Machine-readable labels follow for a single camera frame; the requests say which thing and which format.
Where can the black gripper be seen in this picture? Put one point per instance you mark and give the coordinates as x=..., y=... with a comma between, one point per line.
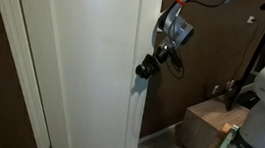
x=151, y=66

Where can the black round door knob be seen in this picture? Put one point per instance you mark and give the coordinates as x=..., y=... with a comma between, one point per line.
x=139, y=72

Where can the white wall outlet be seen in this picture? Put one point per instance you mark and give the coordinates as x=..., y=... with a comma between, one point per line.
x=215, y=90

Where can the white panel door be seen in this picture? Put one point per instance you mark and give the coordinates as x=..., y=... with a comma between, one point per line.
x=88, y=79

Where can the black camera tripod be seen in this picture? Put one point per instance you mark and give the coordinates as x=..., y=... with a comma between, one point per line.
x=246, y=73

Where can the white baseboard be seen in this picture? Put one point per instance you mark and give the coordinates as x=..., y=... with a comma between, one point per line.
x=161, y=131

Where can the white door frame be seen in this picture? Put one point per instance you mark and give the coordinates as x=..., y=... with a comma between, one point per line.
x=23, y=61

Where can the wooden cabinet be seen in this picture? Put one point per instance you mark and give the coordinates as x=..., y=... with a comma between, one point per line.
x=207, y=126

